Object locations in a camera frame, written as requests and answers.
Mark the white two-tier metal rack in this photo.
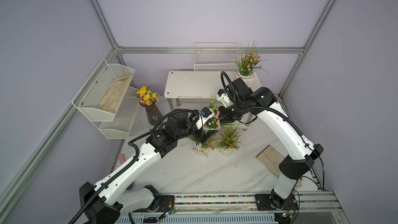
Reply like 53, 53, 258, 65
164, 71, 265, 131

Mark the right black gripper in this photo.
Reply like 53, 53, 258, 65
215, 101, 248, 124

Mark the beige work glove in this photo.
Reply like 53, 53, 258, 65
256, 145, 285, 178

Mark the pink flower pot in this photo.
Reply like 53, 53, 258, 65
204, 96, 238, 130
235, 41, 269, 82

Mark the beige cloth in basket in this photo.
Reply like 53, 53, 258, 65
97, 75, 133, 114

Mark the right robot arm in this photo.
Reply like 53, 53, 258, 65
217, 72, 324, 210

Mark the purple glass vase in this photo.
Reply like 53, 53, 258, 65
140, 102, 163, 126

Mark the white mesh upper wall basket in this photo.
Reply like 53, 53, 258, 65
72, 60, 135, 122

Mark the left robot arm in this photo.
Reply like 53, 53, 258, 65
70, 107, 218, 224

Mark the white mesh lower wall basket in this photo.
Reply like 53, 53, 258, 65
99, 87, 140, 140

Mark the yellow artificial flower bouquet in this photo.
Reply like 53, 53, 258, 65
136, 86, 159, 106

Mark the orange flower pot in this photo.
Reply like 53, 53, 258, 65
215, 125, 241, 156
189, 135, 216, 158

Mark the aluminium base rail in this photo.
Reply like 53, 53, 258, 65
82, 191, 344, 216

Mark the white mesh wall basket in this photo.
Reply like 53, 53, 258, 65
72, 60, 135, 122
99, 87, 140, 140

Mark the white wire wall basket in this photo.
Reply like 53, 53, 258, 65
193, 42, 239, 72

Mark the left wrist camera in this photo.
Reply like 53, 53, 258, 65
195, 107, 215, 130

